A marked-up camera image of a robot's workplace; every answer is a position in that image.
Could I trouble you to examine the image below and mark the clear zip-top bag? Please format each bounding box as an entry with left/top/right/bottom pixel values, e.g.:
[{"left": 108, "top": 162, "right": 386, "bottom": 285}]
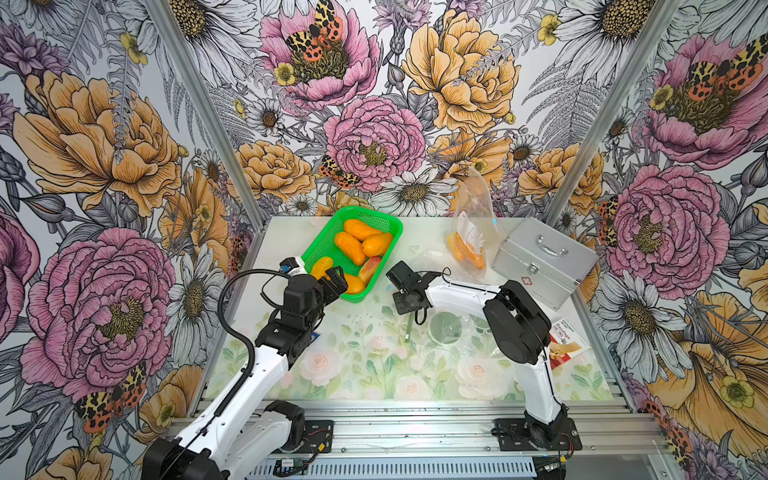
[
  {"left": 446, "top": 167, "right": 500, "bottom": 280},
  {"left": 389, "top": 287, "right": 517, "bottom": 373}
]

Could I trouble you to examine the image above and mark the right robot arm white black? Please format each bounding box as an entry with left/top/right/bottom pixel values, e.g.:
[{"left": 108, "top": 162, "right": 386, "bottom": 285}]
[{"left": 386, "top": 261, "right": 568, "bottom": 449}]

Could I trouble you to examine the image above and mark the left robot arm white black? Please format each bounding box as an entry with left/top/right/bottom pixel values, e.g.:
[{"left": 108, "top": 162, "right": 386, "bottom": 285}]
[{"left": 141, "top": 258, "right": 348, "bottom": 479}]

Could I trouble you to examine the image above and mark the orange mango bottom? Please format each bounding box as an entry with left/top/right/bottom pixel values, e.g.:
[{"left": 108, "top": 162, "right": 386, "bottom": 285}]
[{"left": 362, "top": 233, "right": 393, "bottom": 257}]

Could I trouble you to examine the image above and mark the orange mango middle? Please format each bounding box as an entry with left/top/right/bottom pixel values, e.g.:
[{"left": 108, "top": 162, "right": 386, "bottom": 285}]
[{"left": 334, "top": 231, "right": 368, "bottom": 266}]

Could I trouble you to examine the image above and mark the orange mango top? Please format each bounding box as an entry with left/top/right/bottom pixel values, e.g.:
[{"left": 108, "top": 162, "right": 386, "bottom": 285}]
[{"left": 343, "top": 219, "right": 382, "bottom": 242}]

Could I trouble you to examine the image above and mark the green plastic basket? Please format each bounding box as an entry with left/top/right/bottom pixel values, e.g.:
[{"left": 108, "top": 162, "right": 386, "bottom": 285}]
[{"left": 301, "top": 206, "right": 404, "bottom": 303}]

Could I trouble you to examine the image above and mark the silver metal case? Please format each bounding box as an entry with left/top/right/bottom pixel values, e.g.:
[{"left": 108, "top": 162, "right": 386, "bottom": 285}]
[{"left": 491, "top": 218, "right": 598, "bottom": 310}]

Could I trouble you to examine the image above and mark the red small packet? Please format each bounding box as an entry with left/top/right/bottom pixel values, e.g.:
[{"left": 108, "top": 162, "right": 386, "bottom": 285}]
[{"left": 549, "top": 318, "right": 591, "bottom": 370}]

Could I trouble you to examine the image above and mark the small green circuit board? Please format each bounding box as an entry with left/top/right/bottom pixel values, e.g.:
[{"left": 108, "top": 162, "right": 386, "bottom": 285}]
[{"left": 272, "top": 458, "right": 305, "bottom": 478}]

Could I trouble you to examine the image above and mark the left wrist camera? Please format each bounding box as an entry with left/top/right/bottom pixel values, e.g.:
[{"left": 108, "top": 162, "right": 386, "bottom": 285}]
[{"left": 280, "top": 256, "right": 307, "bottom": 277}]

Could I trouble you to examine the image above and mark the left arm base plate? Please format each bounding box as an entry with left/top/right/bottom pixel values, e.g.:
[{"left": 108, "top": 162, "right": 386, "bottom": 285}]
[{"left": 273, "top": 419, "right": 335, "bottom": 455}]

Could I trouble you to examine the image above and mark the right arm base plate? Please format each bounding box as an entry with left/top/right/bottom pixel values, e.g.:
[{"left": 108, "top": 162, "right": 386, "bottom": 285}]
[{"left": 491, "top": 418, "right": 583, "bottom": 454}]

